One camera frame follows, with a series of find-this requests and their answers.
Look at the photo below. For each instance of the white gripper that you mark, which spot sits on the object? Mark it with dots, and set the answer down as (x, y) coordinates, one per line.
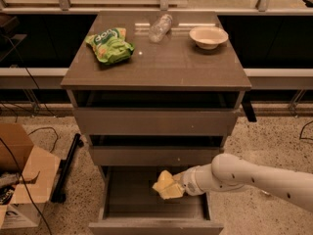
(188, 182)

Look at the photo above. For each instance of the yellow sponge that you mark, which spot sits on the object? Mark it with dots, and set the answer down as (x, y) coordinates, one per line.
(164, 179)

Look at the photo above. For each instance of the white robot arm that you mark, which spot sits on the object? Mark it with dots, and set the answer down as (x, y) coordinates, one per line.
(228, 173)

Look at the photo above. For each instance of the bottom drawer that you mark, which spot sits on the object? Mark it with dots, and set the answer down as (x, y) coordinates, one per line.
(132, 207)

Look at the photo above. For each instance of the drawer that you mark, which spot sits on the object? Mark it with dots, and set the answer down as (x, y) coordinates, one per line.
(172, 122)
(154, 150)
(132, 207)

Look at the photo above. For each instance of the middle drawer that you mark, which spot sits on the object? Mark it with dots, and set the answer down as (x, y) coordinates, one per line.
(154, 150)

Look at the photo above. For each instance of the grey drawer cabinet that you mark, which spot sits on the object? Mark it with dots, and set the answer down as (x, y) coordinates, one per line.
(171, 74)

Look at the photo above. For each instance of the top drawer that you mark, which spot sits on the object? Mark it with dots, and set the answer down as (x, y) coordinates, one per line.
(172, 122)

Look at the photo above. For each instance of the clear glass on floor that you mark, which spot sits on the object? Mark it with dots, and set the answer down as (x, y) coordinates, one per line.
(266, 193)

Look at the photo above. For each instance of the black tripod leg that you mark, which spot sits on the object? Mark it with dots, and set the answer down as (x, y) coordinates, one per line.
(59, 195)

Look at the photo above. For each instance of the cardboard box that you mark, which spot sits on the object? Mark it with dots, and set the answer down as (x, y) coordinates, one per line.
(38, 167)

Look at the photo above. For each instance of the white bowl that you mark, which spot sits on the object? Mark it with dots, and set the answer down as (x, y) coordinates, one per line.
(208, 37)

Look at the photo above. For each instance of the green chip bag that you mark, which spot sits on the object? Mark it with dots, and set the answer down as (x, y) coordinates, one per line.
(110, 46)

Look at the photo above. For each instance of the clear plastic bottle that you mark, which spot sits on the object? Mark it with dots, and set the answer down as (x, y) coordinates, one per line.
(160, 27)

